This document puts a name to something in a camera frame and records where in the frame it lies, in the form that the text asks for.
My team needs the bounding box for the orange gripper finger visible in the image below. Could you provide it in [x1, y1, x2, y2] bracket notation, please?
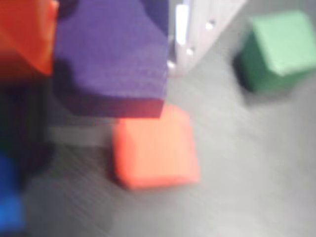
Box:
[0, 0, 60, 77]

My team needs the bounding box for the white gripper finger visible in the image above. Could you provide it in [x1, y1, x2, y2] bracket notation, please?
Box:
[167, 0, 248, 79]

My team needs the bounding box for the purple wooden cube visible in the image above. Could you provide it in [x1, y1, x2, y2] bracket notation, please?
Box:
[52, 0, 170, 119]

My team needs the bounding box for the green wooden cube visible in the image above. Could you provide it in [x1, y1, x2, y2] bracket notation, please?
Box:
[233, 9, 316, 93]

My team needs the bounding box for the red wooden cube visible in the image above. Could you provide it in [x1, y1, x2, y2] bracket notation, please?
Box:
[111, 105, 201, 191]

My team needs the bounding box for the blue wooden cube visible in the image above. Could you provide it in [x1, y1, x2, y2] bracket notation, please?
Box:
[0, 148, 27, 234]

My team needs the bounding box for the black table mat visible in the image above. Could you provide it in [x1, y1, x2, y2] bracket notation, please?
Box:
[0, 0, 316, 237]

